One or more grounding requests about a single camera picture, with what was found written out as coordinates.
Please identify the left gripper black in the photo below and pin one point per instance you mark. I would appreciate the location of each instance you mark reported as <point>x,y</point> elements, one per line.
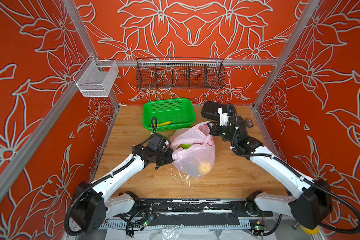
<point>170,154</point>

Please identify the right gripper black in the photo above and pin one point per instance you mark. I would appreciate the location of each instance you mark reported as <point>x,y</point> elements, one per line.
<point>214,129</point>

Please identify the pink plastic bag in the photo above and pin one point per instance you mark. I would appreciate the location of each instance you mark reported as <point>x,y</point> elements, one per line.
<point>192,147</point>

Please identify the yellow lemon fruit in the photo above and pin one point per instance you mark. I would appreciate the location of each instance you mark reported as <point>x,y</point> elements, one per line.
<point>205,168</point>

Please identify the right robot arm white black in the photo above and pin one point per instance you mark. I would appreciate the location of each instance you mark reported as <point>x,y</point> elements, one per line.
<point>310,201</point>

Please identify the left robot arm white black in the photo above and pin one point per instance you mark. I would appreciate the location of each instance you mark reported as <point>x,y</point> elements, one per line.
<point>93,202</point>

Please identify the small metal fitting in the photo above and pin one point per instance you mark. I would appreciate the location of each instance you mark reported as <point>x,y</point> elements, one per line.
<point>249,123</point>

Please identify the yellow banana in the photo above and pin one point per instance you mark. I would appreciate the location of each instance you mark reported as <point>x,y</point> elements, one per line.
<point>164,124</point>

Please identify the black plastic case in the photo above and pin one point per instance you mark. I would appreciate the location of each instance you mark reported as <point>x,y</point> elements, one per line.
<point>210,110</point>

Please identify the green plastic basket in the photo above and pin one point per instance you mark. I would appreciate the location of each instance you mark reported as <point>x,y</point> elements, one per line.
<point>179,111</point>

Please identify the yellow tape roll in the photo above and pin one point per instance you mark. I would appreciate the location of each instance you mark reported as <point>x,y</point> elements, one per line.
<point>314,231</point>

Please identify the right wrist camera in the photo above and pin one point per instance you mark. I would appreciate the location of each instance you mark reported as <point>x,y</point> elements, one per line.
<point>224,116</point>

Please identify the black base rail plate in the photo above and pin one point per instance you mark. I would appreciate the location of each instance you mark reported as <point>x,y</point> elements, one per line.
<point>195,212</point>

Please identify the black wire wall basket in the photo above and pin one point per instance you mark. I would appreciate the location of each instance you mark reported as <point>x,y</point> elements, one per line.
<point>180,73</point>

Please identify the white wire mesh basket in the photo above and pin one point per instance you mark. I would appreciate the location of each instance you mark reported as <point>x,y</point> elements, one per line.
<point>96,78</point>

